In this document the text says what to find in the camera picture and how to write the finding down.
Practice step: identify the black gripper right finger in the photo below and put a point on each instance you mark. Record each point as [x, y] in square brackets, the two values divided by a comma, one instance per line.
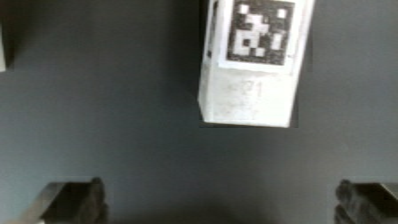
[366, 203]

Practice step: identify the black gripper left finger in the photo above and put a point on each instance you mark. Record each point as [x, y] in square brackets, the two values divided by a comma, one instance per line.
[69, 204]

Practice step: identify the white table leg with tag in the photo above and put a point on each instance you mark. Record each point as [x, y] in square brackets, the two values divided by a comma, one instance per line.
[252, 58]

